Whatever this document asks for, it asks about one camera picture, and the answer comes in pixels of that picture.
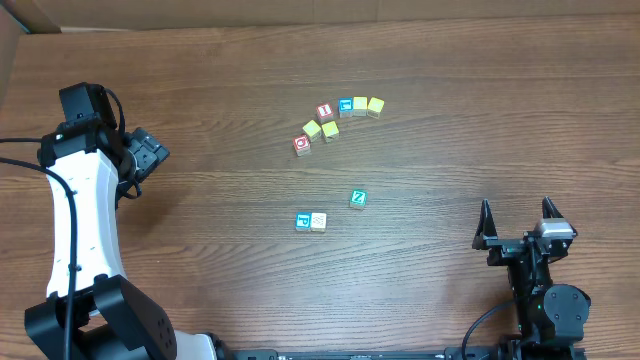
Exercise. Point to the yellow block centre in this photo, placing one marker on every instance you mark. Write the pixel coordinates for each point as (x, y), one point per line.
(330, 131)

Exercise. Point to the yellow block far right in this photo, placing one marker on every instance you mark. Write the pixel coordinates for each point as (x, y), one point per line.
(375, 107)

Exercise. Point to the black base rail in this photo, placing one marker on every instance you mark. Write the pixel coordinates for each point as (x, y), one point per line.
(450, 353)

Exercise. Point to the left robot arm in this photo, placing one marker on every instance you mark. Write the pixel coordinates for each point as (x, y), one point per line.
(91, 310)

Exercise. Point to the yellow block middle top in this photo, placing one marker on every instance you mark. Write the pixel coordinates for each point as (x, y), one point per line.
(360, 106)

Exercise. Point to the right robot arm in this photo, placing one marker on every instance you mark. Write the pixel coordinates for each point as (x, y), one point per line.
(551, 317)

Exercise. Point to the blue letter P block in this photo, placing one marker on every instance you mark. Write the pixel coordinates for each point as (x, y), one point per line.
(303, 221)

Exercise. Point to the yellow block left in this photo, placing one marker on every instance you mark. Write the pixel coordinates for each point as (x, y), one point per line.
(312, 130)

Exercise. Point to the blue picture block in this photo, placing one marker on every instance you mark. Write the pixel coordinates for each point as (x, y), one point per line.
(346, 107)

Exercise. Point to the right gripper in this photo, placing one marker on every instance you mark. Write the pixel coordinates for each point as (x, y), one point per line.
(484, 237)

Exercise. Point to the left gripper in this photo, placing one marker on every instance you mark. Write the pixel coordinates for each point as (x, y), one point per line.
(148, 150)

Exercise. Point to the red letter I block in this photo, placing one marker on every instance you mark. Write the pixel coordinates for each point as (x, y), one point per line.
(325, 113)

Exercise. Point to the white natural wood block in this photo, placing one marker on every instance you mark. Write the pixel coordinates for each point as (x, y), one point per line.
(318, 222)

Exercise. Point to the cardboard box corner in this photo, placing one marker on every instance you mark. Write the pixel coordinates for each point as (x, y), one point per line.
(19, 17)

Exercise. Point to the yellow block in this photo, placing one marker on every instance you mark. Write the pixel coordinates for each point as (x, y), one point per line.
(312, 130)
(330, 131)
(375, 107)
(360, 106)

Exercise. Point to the green letter Z block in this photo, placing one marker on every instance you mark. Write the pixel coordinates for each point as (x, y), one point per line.
(358, 199)

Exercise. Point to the red letter Q block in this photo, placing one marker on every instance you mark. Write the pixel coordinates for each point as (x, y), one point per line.
(301, 145)

